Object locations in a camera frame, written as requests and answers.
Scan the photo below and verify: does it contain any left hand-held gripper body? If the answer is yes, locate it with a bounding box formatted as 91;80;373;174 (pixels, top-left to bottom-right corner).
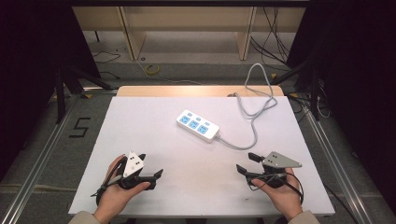
117;150;151;191

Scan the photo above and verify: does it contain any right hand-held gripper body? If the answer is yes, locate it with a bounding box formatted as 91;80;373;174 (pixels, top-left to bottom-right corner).
246;150;304;189

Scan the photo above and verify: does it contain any person's left hand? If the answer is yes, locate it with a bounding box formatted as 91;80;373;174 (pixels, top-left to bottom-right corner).
92;154;151;224

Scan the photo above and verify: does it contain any person's right hand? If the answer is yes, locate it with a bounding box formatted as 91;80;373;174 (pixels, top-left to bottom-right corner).
250;167;304;222

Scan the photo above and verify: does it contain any white power strip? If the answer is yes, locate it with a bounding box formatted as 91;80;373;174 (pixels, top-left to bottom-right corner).
176;109;221;144

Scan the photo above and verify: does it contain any black metal stand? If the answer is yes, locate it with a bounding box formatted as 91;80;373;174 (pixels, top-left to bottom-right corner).
55;64;115;124
270;58;322;121

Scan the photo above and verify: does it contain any yellow tape roll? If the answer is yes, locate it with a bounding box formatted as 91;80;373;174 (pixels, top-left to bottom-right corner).
145;63;161;77

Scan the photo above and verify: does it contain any dark curtain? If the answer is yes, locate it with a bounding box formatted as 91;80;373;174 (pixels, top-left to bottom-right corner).
285;0;396;216
0;0;103;183

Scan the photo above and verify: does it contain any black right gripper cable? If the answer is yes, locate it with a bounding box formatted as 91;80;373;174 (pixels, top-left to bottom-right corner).
247;172;305;205

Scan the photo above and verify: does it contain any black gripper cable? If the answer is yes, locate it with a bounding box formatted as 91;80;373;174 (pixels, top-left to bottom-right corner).
247;172;305;205
90;156;129;206

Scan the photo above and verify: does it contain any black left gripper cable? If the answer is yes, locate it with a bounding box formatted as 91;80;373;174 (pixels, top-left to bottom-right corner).
90;156;129;206

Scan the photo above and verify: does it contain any grey power strip cable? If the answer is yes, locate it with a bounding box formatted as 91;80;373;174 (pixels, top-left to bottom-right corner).
217;63;278;151

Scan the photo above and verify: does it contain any aluminium floor rail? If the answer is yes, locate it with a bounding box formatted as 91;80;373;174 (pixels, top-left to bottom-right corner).
0;88;119;224
288;92;376;224

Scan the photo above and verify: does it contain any thin black floor cable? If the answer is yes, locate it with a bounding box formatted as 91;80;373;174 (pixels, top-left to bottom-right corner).
92;50;122;80

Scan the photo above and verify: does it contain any bundle of black cables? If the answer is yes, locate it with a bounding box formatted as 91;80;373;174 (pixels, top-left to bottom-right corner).
249;7;301;72

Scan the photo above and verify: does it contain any light wooden bench frame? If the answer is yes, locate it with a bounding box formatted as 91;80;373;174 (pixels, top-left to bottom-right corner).
71;6;306;62

